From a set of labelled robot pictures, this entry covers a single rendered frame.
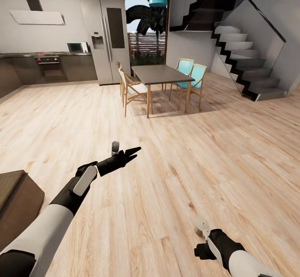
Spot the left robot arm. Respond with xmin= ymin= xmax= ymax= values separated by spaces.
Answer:
xmin=0 ymin=141 xmax=142 ymax=277

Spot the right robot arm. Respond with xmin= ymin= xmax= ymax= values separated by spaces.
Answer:
xmin=194 ymin=229 xmax=284 ymax=277

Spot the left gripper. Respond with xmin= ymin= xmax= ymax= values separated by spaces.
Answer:
xmin=105 ymin=147 xmax=142 ymax=172

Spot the pillar candle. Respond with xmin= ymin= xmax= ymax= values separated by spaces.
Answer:
xmin=193 ymin=217 xmax=210 ymax=237

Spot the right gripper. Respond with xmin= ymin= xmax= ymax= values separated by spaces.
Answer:
xmin=194 ymin=242 xmax=217 ymax=260

